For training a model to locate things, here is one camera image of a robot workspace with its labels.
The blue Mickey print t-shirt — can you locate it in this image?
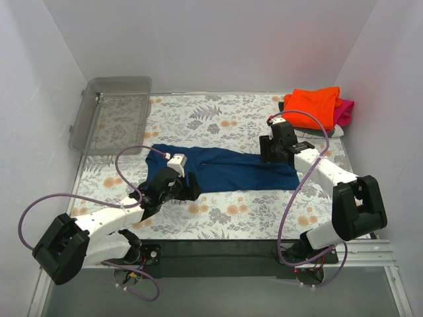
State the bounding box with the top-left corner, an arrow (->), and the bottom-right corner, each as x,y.
145,144 -> 299,193

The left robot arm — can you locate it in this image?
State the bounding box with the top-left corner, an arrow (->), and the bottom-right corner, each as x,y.
32,167 -> 202,285

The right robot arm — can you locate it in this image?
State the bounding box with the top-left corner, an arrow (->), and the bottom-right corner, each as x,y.
259,118 -> 387,263

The floral patterned table mat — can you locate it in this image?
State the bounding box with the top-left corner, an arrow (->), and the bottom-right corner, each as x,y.
65,93 -> 364,240

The orange folded t-shirt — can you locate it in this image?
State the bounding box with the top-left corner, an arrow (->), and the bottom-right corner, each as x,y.
282,87 -> 342,131

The pink folded t-shirt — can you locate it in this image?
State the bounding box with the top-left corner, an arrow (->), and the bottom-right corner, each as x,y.
334,98 -> 355,127

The clear plastic bin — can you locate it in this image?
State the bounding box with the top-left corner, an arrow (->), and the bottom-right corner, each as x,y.
69,76 -> 152,156

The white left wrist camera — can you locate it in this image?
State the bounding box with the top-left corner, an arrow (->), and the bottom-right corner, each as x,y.
165,153 -> 187,177

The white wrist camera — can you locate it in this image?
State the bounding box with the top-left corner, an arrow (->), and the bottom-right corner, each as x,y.
266,116 -> 285,127
165,153 -> 187,177

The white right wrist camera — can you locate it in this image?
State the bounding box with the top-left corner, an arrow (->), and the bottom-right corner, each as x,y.
266,116 -> 285,127

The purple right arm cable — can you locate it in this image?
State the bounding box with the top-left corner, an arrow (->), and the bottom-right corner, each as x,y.
269,110 -> 348,287

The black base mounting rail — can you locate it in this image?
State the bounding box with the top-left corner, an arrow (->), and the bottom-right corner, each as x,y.
98,238 -> 331,280

